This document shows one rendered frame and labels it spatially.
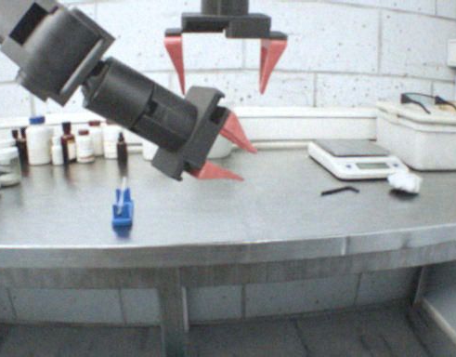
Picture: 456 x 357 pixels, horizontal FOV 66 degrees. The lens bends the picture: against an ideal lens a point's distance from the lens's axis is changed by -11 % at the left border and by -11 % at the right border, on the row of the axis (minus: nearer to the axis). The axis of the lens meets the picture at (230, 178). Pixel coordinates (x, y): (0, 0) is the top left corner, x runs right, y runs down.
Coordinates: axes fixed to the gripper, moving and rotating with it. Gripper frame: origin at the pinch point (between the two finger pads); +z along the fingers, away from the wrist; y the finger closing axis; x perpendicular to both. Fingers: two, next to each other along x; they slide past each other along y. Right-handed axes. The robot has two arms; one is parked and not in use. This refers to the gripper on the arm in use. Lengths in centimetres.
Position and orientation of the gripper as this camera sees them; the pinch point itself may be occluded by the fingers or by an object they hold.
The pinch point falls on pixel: (242, 163)
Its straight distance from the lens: 46.7
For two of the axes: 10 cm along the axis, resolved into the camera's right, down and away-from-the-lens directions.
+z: 7.4, 3.8, 5.6
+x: 5.0, 2.4, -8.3
